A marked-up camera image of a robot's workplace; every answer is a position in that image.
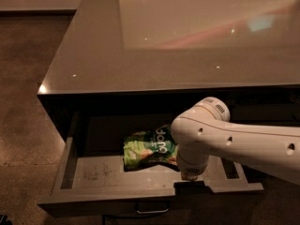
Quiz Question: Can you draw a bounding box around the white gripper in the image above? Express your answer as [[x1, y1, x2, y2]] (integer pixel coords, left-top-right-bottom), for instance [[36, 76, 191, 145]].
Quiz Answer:
[[176, 145, 209, 181]]

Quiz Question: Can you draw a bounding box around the drawer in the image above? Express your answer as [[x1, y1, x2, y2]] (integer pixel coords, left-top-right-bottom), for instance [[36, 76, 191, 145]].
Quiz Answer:
[[37, 112, 263, 218]]

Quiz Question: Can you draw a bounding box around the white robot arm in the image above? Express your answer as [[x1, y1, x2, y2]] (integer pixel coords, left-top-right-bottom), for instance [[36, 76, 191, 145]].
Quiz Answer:
[[171, 97, 300, 185]]

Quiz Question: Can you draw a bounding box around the grey drawer cabinet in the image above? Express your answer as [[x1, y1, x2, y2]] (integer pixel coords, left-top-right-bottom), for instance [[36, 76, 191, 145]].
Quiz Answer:
[[38, 0, 299, 135]]

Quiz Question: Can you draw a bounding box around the green snack bag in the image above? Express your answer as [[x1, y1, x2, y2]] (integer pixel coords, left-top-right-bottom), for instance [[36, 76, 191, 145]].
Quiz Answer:
[[123, 125, 178, 172]]

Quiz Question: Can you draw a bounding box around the dark object floor corner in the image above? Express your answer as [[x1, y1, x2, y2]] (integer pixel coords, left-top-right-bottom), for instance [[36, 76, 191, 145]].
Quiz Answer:
[[0, 215, 12, 225]]

